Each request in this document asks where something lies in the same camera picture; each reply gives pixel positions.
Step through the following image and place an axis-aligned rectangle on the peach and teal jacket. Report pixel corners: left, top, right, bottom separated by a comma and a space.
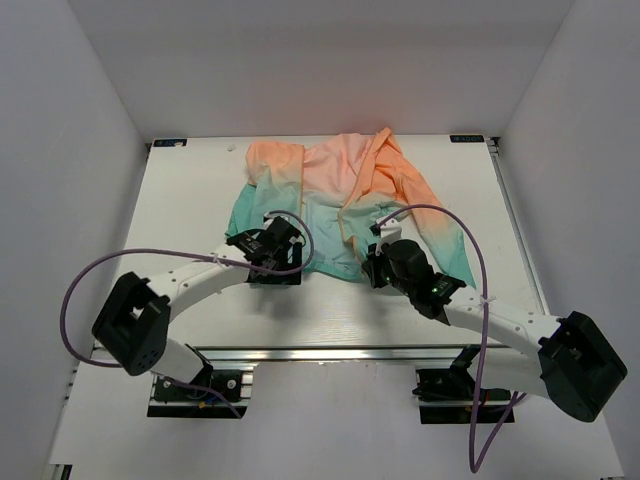
226, 128, 475, 285

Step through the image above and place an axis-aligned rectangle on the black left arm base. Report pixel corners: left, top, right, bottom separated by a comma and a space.
147, 349, 253, 419

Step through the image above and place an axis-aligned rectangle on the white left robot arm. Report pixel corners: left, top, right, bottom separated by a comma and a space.
92, 215, 314, 399

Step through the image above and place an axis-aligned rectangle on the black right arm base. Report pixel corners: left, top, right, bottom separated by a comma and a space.
412, 345, 512, 425

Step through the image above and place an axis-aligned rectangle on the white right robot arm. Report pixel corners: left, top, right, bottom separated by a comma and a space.
362, 239, 628, 422

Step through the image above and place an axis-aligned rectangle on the right blue table label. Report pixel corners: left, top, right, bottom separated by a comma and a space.
449, 134, 485, 143

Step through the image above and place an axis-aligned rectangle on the blue table label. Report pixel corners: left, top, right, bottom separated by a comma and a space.
152, 138, 187, 148
449, 134, 485, 143

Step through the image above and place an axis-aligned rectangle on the left blue table label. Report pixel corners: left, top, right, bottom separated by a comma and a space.
152, 138, 187, 148

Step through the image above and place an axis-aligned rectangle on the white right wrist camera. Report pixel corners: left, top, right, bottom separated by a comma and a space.
370, 219, 402, 246

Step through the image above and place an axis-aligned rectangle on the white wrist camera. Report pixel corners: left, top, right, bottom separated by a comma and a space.
370, 219, 402, 246
263, 212, 280, 225

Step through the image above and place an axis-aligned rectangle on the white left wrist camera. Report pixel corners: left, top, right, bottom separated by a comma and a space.
263, 212, 280, 225

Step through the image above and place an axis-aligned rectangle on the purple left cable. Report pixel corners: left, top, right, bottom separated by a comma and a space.
59, 209, 316, 419

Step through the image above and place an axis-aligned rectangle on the aluminium table rail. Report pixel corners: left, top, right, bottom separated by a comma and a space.
89, 342, 526, 364

